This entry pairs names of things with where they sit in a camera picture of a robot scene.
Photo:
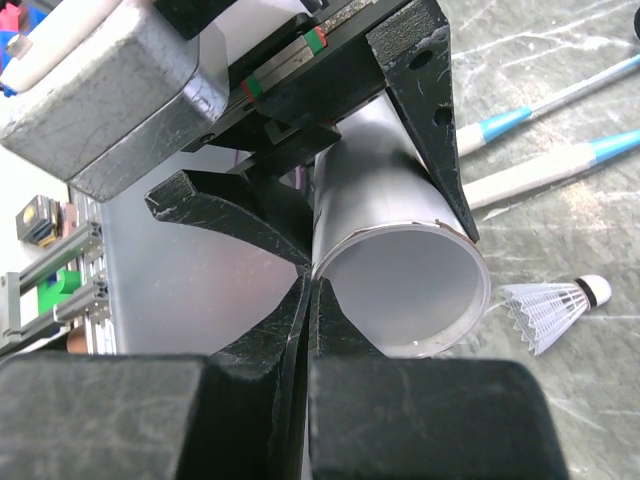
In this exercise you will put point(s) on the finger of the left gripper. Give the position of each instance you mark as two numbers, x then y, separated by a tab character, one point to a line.
430	125
260	211

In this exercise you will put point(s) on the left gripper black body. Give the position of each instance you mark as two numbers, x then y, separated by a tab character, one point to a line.
289	92

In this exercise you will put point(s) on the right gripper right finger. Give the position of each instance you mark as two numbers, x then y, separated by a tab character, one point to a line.
374	417

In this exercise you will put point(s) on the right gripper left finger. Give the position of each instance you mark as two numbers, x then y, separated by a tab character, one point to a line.
235	414

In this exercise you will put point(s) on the white shuttlecock tube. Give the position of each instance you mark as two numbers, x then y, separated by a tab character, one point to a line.
401	268

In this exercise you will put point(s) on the blue racket behind cover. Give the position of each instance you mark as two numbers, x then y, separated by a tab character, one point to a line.
474	136

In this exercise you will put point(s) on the blue racket near basket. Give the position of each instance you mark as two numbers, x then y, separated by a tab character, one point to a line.
559	164

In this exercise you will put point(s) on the white shuttlecock on table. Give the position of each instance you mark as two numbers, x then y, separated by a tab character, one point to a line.
543	312

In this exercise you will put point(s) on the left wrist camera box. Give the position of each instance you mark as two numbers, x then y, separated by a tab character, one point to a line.
131	95

